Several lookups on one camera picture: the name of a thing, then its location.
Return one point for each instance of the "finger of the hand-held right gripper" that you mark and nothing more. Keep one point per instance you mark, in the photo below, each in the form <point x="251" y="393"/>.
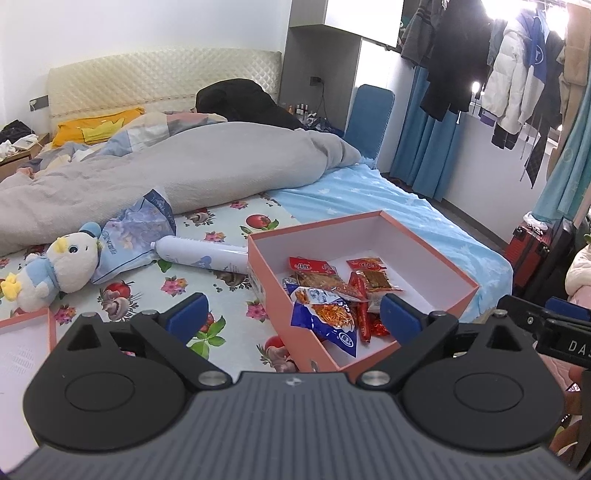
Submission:
<point x="568" y="308"/>
<point x="521" y="314"/>

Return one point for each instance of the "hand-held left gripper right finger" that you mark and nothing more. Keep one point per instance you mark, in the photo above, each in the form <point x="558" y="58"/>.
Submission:
<point x="399" y="318"/>

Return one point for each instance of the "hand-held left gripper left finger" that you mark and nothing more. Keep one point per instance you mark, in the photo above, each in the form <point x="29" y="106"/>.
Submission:
<point x="189" y="311"/>

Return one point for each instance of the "red crinkled wrapper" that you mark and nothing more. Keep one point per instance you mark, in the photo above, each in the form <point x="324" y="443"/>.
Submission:
<point x="379" y="328"/>

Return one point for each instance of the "red sausage stick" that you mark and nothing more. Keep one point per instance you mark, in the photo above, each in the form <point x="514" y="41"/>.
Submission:
<point x="356" y="282"/>
<point x="364" y="323"/>

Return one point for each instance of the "red snack packet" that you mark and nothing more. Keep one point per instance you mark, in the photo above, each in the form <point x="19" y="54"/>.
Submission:
<point x="376" y="277"/>

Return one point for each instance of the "pink cardboard box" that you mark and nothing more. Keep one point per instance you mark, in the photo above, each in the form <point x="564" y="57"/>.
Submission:
<point x="406" y="249"/>

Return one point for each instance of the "blue snack packet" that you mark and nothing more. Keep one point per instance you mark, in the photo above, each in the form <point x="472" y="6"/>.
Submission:
<point x="323" y="318"/>

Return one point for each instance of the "orange snack packet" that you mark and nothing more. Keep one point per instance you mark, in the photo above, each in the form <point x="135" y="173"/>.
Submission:
<point x="318" y="277"/>

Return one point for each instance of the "cream fuzzy garment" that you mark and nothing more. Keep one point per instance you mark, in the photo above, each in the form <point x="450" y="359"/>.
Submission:
<point x="581" y="277"/>

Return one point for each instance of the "floral bed sheet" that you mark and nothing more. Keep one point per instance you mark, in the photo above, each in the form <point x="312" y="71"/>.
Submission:
<point x="231" y="286"/>

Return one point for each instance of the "white spray bottle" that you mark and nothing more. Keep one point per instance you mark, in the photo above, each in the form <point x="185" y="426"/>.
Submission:
<point x="198" y="254"/>

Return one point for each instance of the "red suitcase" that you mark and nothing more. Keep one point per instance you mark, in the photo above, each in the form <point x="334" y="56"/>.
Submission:
<point x="526" y="249"/>

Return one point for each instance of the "pale blue crinkled bag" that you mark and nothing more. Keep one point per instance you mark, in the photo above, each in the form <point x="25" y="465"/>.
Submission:
<point x="134" y="230"/>

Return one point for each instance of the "blue star bed sheet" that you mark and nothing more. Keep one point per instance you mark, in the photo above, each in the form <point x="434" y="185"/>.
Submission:
<point x="369" y="194"/>

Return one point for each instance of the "duck plush toy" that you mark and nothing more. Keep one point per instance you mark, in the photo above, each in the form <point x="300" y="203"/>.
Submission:
<point x="69" y="263"/>

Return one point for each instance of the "teal hanging garment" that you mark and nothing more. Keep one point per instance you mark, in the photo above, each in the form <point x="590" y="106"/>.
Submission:
<point x="572" y="175"/>

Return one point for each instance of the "grey duvet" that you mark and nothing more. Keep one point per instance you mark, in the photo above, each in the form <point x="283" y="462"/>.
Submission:
<point x="207" y="161"/>

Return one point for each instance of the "blue curtain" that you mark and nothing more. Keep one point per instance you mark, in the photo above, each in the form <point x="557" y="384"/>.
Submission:
<point x="425" y="147"/>

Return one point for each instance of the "pink box lid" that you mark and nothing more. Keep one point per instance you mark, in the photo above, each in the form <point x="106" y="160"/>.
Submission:
<point x="23" y="360"/>

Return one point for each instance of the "patchwork quilt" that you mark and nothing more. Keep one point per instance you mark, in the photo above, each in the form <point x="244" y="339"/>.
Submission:
<point x="147" y="127"/>

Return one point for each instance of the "blue chair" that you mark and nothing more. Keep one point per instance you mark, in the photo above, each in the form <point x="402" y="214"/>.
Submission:
<point x="369" y="120"/>

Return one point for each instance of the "yellow pillow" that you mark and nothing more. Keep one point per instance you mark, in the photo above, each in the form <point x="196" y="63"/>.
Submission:
<point x="83" y="129"/>

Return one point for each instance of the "black clothing pile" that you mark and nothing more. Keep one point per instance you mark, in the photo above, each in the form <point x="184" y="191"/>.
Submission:
<point x="240" y="101"/>

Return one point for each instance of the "small cosmetic bottles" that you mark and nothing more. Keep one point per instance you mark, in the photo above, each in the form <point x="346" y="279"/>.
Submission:
<point x="301" y="110"/>

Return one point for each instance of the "white hanging jacket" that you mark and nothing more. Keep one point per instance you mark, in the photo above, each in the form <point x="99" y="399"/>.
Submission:
<point x="508" y="83"/>

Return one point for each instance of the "beige hanging coat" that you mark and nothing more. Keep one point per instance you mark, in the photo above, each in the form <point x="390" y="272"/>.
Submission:
<point x="577" y="69"/>

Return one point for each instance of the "cream quilted headboard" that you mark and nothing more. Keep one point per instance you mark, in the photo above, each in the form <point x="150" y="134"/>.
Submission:
<point x="161" y="74"/>

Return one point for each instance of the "black hanging coat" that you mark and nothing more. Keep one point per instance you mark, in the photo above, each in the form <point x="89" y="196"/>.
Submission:
<point x="457" y="60"/>

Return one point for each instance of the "grey cabinet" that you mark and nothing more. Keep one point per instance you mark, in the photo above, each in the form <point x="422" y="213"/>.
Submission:
<point x="300" y="60"/>

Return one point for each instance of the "grey hanging jacket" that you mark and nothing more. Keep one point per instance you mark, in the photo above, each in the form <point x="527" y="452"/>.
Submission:
<point x="415" y="37"/>

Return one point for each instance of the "white upper cabinet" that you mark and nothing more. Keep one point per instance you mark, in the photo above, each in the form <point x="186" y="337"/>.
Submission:
<point x="360" y="18"/>

